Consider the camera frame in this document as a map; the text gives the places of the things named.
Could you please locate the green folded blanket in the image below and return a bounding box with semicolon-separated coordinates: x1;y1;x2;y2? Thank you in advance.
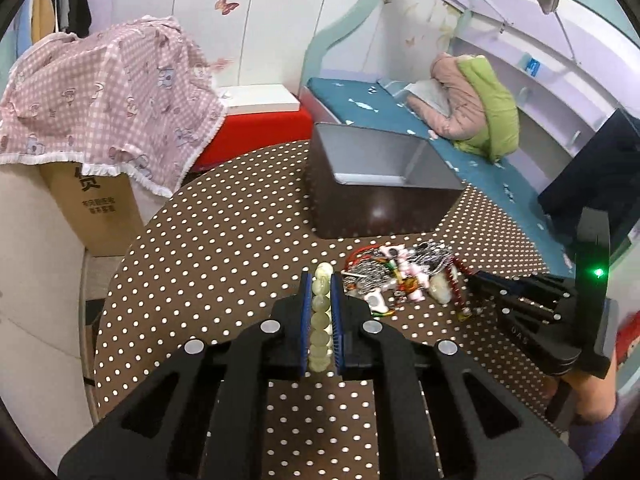
454;55;520;164

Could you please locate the white wardrobe with butterflies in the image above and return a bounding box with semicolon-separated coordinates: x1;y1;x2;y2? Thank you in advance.
112;0;357;92

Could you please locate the brown polka dot tablecloth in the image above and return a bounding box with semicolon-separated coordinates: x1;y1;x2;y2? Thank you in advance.
93;142;549;479

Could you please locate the blue box on shelf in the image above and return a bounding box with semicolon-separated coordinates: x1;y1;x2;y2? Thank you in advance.
525;58;540;77

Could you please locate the hanging clothes row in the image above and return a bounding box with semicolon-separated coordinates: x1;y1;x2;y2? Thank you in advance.
9;0;92;56

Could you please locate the black hanging garment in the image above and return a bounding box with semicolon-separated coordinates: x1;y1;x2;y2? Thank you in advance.
538;108;639;250

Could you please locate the purple sleeve forearm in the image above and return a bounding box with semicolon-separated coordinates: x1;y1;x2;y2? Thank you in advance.
568;406;639;479

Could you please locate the red cord bracelet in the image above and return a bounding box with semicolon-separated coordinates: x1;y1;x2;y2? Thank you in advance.
342;244;386;273

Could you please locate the red ottoman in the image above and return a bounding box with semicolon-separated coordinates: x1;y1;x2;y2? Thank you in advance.
191;107;314;172

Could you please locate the red bead bracelet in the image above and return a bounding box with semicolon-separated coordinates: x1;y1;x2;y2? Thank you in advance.
446;254;476;317

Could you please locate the cardboard box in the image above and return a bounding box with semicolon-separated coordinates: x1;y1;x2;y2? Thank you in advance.
39;162;142;257

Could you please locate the teal bed mattress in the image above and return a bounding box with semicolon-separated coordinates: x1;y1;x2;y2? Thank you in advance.
307;77;575;276

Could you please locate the white pillow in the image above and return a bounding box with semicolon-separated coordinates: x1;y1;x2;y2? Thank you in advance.
405;78;450;116

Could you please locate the pale green bead bracelet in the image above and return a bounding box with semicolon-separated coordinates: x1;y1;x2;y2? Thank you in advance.
307;261;335;375

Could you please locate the pink checkered cloth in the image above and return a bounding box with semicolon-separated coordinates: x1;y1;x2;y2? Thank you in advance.
1;16;226;197

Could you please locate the dark brown storage box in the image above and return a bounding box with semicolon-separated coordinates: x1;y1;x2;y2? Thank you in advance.
305;122;465;238

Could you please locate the white flat box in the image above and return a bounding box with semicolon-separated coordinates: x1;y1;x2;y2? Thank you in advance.
217;84;300;116

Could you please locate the person's right hand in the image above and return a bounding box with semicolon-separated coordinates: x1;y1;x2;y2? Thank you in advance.
544;351;620;428

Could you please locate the white fluffy pompom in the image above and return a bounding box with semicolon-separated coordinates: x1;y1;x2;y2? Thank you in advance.
428;271;452;304

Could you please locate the silver chain keyring bundle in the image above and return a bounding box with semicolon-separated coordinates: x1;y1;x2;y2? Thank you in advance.
342;252;396;296

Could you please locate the pink folded blanket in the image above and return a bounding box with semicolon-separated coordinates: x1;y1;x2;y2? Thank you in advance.
407;52;487;141

